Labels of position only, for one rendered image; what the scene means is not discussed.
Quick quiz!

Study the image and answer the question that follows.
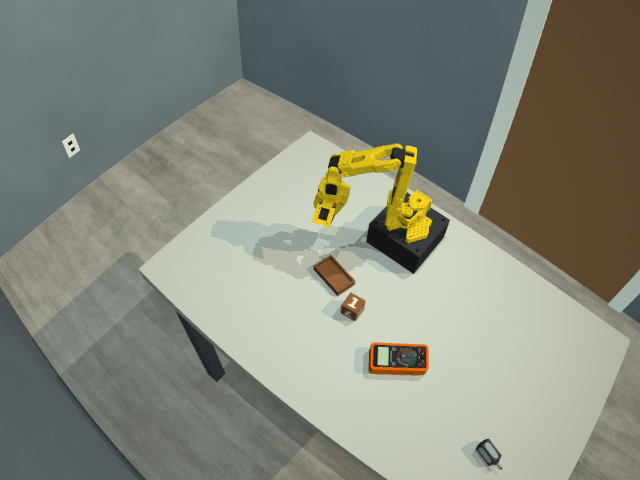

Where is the orange digital multimeter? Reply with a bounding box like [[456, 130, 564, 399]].
[[368, 343, 429, 375]]

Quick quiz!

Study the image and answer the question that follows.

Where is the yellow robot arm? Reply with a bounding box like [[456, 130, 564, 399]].
[[324, 144, 432, 244]]

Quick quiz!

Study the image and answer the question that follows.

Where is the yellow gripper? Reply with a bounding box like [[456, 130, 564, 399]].
[[312, 177, 350, 227]]

